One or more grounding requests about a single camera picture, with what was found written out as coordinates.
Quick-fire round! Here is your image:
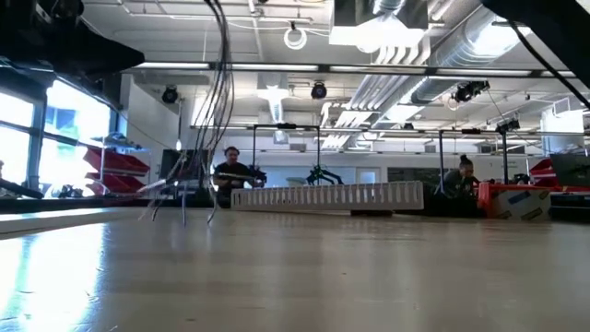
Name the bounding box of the white slotted cable duct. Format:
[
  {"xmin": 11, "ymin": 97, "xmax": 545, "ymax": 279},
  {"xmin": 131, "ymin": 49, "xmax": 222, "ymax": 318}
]
[{"xmin": 230, "ymin": 180, "xmax": 425, "ymax": 213}]

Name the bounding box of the bundle of coloured wires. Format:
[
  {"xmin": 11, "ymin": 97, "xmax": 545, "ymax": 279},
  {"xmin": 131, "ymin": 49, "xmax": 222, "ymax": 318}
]
[{"xmin": 136, "ymin": 0, "xmax": 236, "ymax": 228}]

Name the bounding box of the person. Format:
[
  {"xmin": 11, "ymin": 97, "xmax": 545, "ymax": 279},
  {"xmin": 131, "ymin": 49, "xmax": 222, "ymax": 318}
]
[
  {"xmin": 441, "ymin": 153, "xmax": 481, "ymax": 204},
  {"xmin": 211, "ymin": 146, "xmax": 267, "ymax": 209}
]

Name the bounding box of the black computer monitor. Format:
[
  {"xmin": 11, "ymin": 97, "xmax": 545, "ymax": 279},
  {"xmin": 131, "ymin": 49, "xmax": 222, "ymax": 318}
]
[{"xmin": 159, "ymin": 148, "xmax": 214, "ymax": 195}]

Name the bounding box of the red storage bins rack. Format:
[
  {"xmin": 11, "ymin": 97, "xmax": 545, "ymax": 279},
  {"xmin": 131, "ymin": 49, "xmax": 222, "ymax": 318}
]
[{"xmin": 82, "ymin": 146, "xmax": 152, "ymax": 197}]

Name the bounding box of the orange tape dispenser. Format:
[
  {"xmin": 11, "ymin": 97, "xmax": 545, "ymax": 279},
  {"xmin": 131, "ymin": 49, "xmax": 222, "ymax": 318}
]
[{"xmin": 477, "ymin": 181, "xmax": 554, "ymax": 221}]

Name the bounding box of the red storage bin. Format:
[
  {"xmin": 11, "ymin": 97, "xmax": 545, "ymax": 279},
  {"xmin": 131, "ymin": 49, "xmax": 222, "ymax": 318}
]
[{"xmin": 528, "ymin": 158, "xmax": 555, "ymax": 186}]

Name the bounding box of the dark background screen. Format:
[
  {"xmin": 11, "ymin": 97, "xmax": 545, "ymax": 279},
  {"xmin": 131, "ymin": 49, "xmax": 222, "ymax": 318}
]
[{"xmin": 549, "ymin": 153, "xmax": 590, "ymax": 188}]

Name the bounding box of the black background rig frame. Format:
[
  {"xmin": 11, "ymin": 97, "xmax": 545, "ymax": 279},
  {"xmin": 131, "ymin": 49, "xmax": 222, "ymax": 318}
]
[
  {"xmin": 436, "ymin": 117, "xmax": 522, "ymax": 195},
  {"xmin": 251, "ymin": 123, "xmax": 322, "ymax": 186}
]

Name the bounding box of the white coiled ceiling cable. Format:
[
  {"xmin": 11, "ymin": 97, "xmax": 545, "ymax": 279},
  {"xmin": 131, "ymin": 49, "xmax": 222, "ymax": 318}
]
[{"xmin": 282, "ymin": 26, "xmax": 309, "ymax": 52}]

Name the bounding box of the black ceiling camera rig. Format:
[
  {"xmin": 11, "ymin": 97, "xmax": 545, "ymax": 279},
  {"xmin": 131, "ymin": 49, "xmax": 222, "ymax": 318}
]
[{"xmin": 451, "ymin": 79, "xmax": 491, "ymax": 104}]

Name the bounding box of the silver ventilation duct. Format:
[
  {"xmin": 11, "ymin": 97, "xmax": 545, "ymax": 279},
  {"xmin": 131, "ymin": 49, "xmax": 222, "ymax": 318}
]
[{"xmin": 408, "ymin": 6, "xmax": 526, "ymax": 106}]

